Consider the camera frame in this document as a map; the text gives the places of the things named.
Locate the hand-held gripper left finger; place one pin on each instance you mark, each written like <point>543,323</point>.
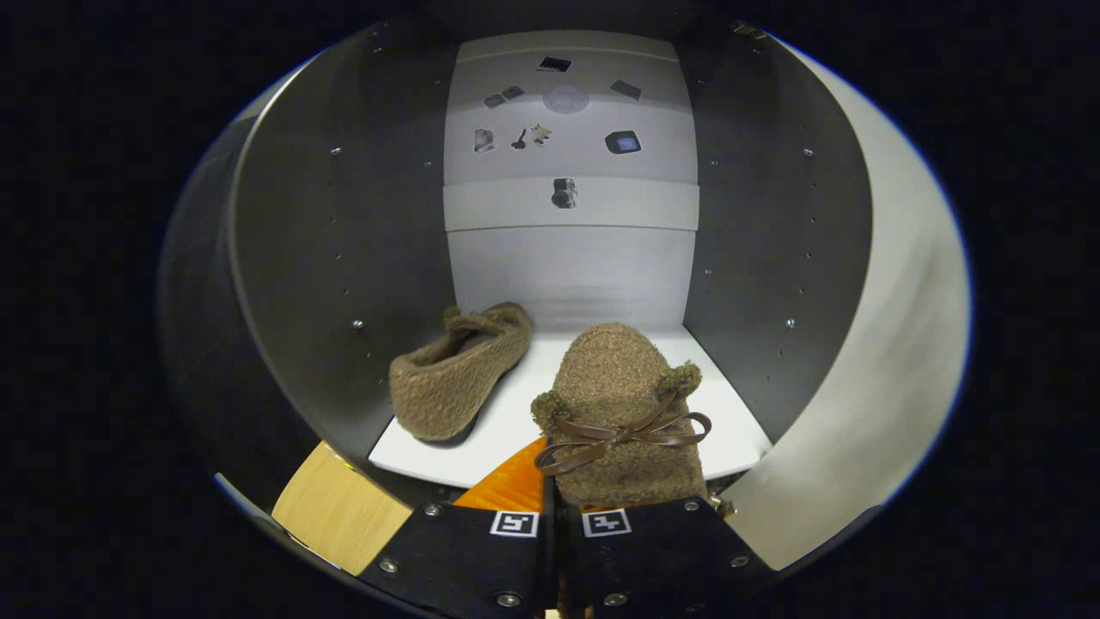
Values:
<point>547,563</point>

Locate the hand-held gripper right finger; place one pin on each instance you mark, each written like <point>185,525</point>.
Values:
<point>662,559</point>

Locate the brown fuzzy shoe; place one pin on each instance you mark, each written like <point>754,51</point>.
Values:
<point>447,387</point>
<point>610,387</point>

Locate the dark grey shoe cabinet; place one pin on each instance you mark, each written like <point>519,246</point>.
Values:
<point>344,258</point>

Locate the white cabinet shelf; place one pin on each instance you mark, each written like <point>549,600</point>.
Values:
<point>507,413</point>

